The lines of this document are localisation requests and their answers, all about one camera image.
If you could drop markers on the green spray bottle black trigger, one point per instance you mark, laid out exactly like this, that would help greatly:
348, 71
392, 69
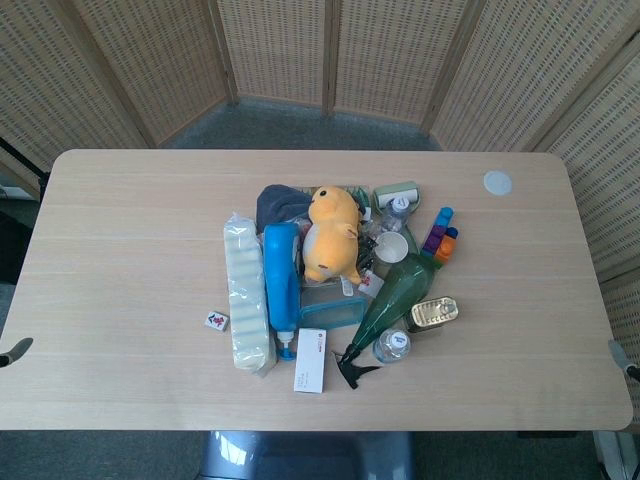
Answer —
395, 295

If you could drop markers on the gold tin can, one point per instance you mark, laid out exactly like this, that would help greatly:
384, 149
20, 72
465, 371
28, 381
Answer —
434, 314

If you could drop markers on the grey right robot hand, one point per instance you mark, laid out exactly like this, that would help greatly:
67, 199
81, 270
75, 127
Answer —
620, 357

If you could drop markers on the white round table grommet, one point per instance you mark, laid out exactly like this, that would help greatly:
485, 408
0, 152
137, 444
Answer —
497, 183

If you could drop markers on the clear container with teal rim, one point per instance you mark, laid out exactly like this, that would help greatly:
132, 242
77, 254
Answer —
332, 312

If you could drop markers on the blue pump bottle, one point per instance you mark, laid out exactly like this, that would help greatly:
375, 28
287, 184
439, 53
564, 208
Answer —
280, 275

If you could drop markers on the yellow sponge pack in plastic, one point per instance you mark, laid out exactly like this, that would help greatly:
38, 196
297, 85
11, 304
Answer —
245, 290

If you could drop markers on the white cardboard box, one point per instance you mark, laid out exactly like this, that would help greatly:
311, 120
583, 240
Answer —
311, 362

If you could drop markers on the dark blue cloth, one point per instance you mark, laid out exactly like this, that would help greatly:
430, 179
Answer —
280, 202

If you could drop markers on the yellow plush toy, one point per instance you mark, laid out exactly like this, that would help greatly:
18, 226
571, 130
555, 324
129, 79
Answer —
330, 235

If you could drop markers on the woven bamboo folding screen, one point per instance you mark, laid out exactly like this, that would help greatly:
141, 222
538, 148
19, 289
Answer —
280, 50

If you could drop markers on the red white small packet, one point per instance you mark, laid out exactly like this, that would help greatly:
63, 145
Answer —
370, 284

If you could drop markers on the white paper cup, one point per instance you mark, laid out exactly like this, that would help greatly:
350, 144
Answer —
391, 247

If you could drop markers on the black stand leg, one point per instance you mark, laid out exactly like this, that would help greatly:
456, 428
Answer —
22, 157

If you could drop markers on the black binder clips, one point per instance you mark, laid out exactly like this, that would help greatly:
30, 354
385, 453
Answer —
366, 250

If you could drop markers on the clear water bottle white cap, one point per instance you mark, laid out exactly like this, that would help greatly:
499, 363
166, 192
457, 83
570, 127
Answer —
398, 210

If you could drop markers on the white mahjong tile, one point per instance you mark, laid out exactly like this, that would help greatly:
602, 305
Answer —
216, 320

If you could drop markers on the green white lint roller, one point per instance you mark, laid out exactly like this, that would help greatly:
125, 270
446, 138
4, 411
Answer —
397, 191

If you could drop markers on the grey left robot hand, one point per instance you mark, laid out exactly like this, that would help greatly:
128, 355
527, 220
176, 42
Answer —
17, 347

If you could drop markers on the colourful building block stack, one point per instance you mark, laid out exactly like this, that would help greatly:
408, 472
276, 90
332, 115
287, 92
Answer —
442, 240

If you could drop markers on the water bottle with blue liquid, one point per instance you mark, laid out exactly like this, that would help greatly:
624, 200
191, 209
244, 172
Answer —
392, 345

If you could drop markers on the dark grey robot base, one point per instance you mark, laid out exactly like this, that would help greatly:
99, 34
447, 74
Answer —
305, 455

